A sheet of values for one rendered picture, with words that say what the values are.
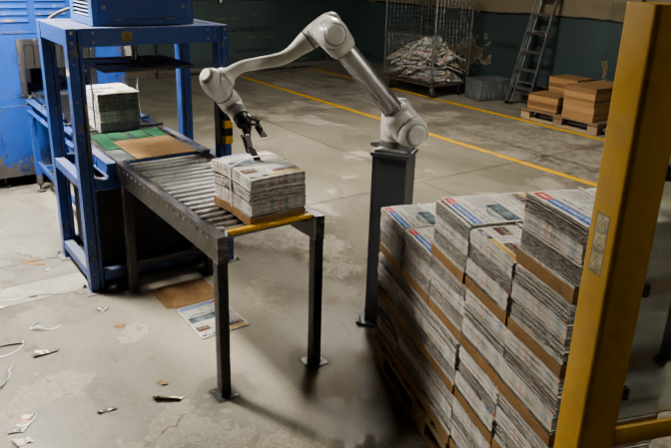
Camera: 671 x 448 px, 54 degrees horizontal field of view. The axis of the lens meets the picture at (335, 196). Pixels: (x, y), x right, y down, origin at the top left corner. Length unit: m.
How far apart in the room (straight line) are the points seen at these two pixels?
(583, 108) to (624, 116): 7.65
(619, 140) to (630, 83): 0.11
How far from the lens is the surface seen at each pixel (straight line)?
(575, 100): 9.08
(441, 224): 2.56
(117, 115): 4.77
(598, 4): 10.19
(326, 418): 3.10
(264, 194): 2.90
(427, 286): 2.73
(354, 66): 3.09
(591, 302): 1.49
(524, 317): 2.10
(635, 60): 1.35
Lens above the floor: 1.89
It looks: 19 degrees down
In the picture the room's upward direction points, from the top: 2 degrees clockwise
